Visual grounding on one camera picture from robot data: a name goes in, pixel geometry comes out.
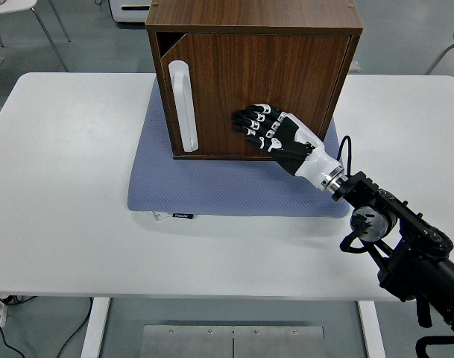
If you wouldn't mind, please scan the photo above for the grey metal plate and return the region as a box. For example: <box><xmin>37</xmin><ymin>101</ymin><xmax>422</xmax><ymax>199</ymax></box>
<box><xmin>141</xmin><ymin>324</ymin><xmax>234</xmax><ymax>358</ymax></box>
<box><xmin>233</xmin><ymin>326</ymin><xmax>325</xmax><ymax>358</ymax></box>

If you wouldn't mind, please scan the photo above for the white table leg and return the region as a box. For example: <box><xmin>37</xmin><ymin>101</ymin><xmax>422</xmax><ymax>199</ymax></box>
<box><xmin>358</xmin><ymin>300</ymin><xmax>387</xmax><ymax>358</ymax></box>
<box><xmin>80</xmin><ymin>298</ymin><xmax>111</xmax><ymax>358</ymax></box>

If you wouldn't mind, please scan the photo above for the white door handle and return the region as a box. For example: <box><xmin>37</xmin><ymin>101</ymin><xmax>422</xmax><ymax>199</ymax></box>
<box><xmin>168</xmin><ymin>60</ymin><xmax>200</xmax><ymax>153</ymax></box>

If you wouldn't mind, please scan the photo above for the white appliance with slot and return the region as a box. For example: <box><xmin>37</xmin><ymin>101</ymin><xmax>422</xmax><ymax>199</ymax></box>
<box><xmin>109</xmin><ymin>0</ymin><xmax>153</xmax><ymax>25</ymax></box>

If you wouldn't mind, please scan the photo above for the blue-grey textured mat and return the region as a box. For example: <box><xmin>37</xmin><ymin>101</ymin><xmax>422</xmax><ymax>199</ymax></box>
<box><xmin>127</xmin><ymin>80</ymin><xmax>350</xmax><ymax>219</ymax></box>

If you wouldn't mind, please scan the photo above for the brown wooden cabinet door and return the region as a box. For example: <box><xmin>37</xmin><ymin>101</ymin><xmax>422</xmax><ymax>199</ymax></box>
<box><xmin>160</xmin><ymin>33</ymin><xmax>353</xmax><ymax>157</ymax></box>

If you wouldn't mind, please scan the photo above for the brown wooden cabinet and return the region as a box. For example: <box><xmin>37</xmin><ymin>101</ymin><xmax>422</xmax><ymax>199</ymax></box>
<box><xmin>145</xmin><ymin>0</ymin><xmax>364</xmax><ymax>161</ymax></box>

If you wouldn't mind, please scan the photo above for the white chair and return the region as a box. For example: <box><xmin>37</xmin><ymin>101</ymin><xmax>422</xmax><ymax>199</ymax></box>
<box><xmin>0</xmin><ymin>0</ymin><xmax>72</xmax><ymax>74</ymax></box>

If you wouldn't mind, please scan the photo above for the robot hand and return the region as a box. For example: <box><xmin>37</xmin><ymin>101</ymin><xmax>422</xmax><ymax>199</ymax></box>
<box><xmin>230</xmin><ymin>103</ymin><xmax>345</xmax><ymax>191</ymax></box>

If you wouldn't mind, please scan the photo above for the black floor cable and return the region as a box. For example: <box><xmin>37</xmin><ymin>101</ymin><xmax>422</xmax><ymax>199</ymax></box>
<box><xmin>0</xmin><ymin>316</ymin><xmax>25</xmax><ymax>358</ymax></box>
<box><xmin>57</xmin><ymin>297</ymin><xmax>94</xmax><ymax>358</ymax></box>

